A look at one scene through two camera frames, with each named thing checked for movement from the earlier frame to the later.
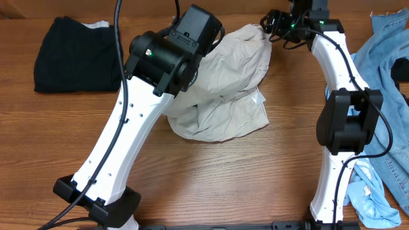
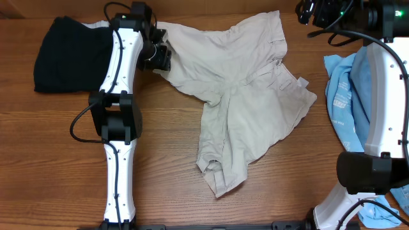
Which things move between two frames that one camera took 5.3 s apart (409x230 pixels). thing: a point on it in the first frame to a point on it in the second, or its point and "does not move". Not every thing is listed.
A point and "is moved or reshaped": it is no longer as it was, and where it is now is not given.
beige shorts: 223,100 is moved or reshaped
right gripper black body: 284,26 to 330,11
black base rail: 273,225 does not move
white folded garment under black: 101,23 does not move
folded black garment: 73,58 does not move
